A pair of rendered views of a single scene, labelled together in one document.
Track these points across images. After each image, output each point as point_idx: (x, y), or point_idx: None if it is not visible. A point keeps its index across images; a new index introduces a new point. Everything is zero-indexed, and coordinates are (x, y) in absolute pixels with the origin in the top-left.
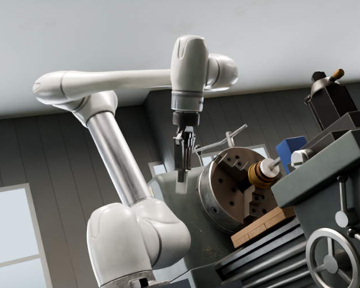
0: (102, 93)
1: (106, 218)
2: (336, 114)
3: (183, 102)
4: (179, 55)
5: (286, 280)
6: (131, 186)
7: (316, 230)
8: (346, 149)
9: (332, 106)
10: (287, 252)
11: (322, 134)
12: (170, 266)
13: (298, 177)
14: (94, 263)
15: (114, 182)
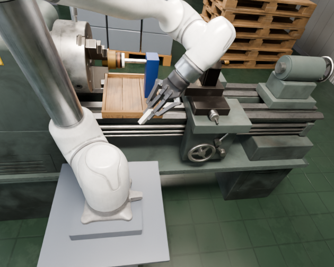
0: None
1: (123, 171)
2: (216, 82)
3: (198, 78)
4: (224, 47)
5: (134, 135)
6: (75, 106)
7: (204, 144)
8: (245, 129)
9: (217, 79)
10: (147, 127)
11: (204, 89)
12: (14, 123)
13: (216, 128)
14: (109, 203)
15: (49, 101)
